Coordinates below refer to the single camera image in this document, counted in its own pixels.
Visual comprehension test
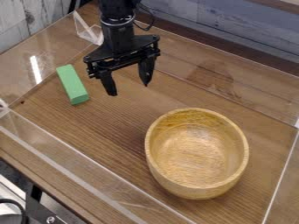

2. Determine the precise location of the black metal table bracket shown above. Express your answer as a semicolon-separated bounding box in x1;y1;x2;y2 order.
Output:
25;185;67;224

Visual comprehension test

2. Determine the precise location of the green rectangular block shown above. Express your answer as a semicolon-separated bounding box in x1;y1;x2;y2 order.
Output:
55;64;89;105

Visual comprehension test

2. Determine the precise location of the clear acrylic front wall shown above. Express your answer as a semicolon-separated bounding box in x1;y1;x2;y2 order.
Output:
0;100;194;224

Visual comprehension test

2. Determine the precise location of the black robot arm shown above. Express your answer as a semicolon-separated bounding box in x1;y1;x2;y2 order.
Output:
82;0;160;96

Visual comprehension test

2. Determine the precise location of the clear acrylic corner bracket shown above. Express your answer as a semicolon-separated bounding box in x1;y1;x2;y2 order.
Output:
71;11;104;46

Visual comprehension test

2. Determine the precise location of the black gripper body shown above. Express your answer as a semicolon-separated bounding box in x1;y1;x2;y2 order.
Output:
82;23;160;78

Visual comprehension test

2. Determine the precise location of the black cable at corner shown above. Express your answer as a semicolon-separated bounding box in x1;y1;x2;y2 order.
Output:
0;198;27;224

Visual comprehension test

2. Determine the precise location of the brown wooden bowl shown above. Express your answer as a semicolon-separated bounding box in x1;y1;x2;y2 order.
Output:
144;108;249;200

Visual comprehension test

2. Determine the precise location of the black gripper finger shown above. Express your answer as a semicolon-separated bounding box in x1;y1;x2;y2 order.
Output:
98;71;117;96
137;57;154;86

